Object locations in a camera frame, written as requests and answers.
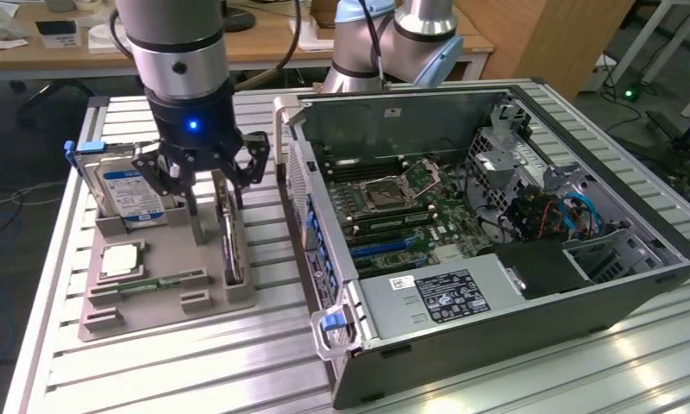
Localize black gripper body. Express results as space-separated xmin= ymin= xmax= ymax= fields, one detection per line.
xmin=147 ymin=85 xmax=248 ymax=173

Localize green graphics card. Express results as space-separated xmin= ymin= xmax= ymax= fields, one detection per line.
xmin=215 ymin=171 xmax=248 ymax=289

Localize hard disk blue label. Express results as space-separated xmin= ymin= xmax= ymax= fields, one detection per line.
xmin=72 ymin=148 xmax=172 ymax=229

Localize beige case latch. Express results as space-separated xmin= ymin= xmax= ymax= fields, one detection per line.
xmin=272 ymin=95 xmax=304 ymax=127

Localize black RAM slot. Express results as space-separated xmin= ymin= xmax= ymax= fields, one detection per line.
xmin=324 ymin=161 xmax=408 ymax=172
xmin=348 ymin=210 xmax=433 ymax=224
xmin=324 ymin=155 xmax=408 ymax=167
xmin=327 ymin=171 xmax=411 ymax=182
xmin=325 ymin=166 xmax=409 ymax=177
xmin=349 ymin=218 xmax=437 ymax=236

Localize silver CPU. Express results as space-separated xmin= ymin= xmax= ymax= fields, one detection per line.
xmin=99 ymin=244 xmax=145 ymax=279

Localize white round container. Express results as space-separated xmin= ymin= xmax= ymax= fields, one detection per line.
xmin=87 ymin=23 xmax=131 ymax=56

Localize black lamp base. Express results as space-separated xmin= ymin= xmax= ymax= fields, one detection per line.
xmin=224 ymin=6 xmax=259 ymax=35

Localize CPU socket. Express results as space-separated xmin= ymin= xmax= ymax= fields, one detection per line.
xmin=361 ymin=174 xmax=419 ymax=215

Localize black office chair base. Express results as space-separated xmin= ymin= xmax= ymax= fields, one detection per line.
xmin=8 ymin=78 xmax=97 ymax=129

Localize green RAM stick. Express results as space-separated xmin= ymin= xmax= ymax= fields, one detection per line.
xmin=116 ymin=272 xmax=203 ymax=297

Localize white paper stack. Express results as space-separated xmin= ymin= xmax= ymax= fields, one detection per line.
xmin=289 ymin=17 xmax=340 ymax=53

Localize metal socket cover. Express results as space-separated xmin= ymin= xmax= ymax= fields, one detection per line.
xmin=400 ymin=157 xmax=448 ymax=185

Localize long black expansion slot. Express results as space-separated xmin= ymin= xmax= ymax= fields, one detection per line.
xmin=347 ymin=231 xmax=408 ymax=248

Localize white box black top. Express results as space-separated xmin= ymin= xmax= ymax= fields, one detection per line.
xmin=33 ymin=20 xmax=83 ymax=50

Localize wooden desk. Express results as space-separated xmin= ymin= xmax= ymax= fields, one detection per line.
xmin=0 ymin=0 xmax=496 ymax=83

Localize brown cardboard box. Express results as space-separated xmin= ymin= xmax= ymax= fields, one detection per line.
xmin=309 ymin=0 xmax=347 ymax=29

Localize grey parts rack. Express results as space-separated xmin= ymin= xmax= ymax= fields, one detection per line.
xmin=77 ymin=172 xmax=260 ymax=344

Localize green motherboard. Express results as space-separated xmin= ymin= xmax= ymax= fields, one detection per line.
xmin=320 ymin=144 xmax=500 ymax=279

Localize white paper sheets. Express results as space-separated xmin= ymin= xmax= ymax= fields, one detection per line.
xmin=0 ymin=0 xmax=31 ymax=38

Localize silver chipset heatsink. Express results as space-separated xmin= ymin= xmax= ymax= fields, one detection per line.
xmin=435 ymin=244 xmax=468 ymax=265

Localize grey drive cage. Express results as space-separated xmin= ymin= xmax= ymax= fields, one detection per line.
xmin=468 ymin=101 xmax=557 ymax=191

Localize silver power supply unit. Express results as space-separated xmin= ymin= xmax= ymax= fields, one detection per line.
xmin=356 ymin=253 xmax=535 ymax=344

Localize grey case latch blue tab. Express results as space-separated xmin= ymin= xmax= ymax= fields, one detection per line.
xmin=308 ymin=301 xmax=363 ymax=360

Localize black plastic connector block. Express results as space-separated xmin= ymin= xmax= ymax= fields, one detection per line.
xmin=503 ymin=196 xmax=560 ymax=242

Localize wooden cabinet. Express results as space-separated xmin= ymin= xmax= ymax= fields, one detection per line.
xmin=453 ymin=0 xmax=639 ymax=101

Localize black open PC case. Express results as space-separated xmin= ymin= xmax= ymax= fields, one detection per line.
xmin=272 ymin=77 xmax=690 ymax=411

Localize grey disk bay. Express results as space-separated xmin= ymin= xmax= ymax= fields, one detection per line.
xmin=561 ymin=228 xmax=667 ymax=286

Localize black floor stand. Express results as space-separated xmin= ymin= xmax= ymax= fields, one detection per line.
xmin=644 ymin=77 xmax=690 ymax=199

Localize blue disk carrier frame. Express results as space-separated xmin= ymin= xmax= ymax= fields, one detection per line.
xmin=61 ymin=137 xmax=108 ymax=174

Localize blue slot bracket tabs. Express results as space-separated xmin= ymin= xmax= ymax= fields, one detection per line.
xmin=303 ymin=191 xmax=341 ymax=298

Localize black wire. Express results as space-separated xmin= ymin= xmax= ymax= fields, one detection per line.
xmin=463 ymin=170 xmax=511 ymax=242

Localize blue floor cable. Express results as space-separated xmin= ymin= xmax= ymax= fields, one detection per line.
xmin=0 ymin=185 xmax=28 ymax=374

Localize red wire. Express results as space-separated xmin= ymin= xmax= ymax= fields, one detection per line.
xmin=537 ymin=198 xmax=560 ymax=236

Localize blue wire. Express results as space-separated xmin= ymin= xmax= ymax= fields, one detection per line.
xmin=556 ymin=192 xmax=605 ymax=241

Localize white desk frame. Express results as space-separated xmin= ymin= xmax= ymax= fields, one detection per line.
xmin=607 ymin=0 xmax=690 ymax=120

